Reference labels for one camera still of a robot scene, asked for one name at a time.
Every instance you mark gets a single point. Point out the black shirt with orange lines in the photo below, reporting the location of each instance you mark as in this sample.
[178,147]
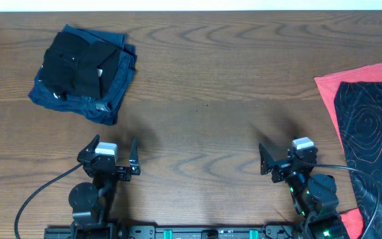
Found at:
[359,115]

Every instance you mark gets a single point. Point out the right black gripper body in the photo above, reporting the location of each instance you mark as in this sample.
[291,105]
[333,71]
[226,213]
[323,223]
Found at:
[286,166]

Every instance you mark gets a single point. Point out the folded black garment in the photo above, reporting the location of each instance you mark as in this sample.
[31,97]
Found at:
[76,67]

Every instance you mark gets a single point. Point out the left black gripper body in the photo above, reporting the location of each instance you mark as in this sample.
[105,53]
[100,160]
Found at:
[124,176]

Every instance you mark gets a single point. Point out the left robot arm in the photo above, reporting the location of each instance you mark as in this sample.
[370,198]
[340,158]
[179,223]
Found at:
[91,202]

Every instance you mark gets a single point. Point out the black mounting rail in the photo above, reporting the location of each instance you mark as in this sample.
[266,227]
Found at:
[159,232]

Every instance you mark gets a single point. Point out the red shirt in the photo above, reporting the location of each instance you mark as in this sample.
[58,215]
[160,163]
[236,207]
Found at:
[328,87]

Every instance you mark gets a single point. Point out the folded navy blue garment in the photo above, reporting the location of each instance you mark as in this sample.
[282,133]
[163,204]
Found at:
[105,110]

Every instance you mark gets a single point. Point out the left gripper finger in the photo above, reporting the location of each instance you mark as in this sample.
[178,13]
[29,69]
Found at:
[90,147]
[133,157]

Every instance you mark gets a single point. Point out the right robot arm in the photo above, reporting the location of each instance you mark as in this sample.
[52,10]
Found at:
[314,196]

